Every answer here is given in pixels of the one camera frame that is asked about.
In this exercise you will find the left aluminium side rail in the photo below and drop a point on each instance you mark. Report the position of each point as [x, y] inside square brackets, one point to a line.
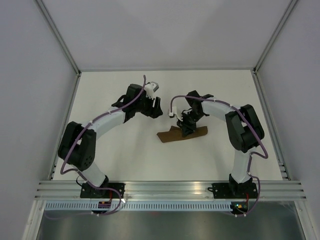
[65, 119]

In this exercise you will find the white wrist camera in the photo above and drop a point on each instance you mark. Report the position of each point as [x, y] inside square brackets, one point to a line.
[174, 112]
[150, 89]

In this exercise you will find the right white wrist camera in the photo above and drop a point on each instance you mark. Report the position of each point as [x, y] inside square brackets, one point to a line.
[174, 112]

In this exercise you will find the white slotted cable duct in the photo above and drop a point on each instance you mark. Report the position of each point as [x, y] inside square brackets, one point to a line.
[219, 206]

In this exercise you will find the right aluminium frame post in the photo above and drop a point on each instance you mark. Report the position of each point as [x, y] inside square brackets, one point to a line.
[275, 34]

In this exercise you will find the left aluminium frame post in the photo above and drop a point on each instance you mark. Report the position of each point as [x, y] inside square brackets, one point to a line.
[57, 35]

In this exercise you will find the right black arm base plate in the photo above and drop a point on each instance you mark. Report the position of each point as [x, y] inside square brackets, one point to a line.
[225, 190]

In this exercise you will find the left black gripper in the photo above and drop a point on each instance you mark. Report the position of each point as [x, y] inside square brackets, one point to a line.
[153, 112]

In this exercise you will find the aluminium side rail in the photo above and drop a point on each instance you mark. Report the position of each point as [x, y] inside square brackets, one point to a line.
[271, 126]
[65, 119]

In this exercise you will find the brown cloth napkin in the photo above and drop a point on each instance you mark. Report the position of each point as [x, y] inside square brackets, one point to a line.
[176, 134]

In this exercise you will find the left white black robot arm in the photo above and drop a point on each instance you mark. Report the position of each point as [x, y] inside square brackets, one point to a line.
[78, 145]

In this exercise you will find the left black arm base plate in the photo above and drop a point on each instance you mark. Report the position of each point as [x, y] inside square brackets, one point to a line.
[88, 192]

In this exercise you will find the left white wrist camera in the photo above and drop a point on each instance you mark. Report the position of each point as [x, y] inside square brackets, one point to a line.
[150, 89]

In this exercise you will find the right aluminium side rail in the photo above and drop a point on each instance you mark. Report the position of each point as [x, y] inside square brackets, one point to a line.
[271, 126]

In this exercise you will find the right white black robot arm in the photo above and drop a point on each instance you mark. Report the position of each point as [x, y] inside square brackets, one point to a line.
[245, 134]

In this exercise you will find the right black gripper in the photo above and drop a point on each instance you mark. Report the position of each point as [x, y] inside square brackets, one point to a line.
[186, 129]

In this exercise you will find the aluminium front rail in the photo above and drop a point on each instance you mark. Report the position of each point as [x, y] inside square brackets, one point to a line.
[271, 190]

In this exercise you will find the aluminium frame post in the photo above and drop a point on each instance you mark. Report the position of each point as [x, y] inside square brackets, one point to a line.
[57, 35]
[275, 34]

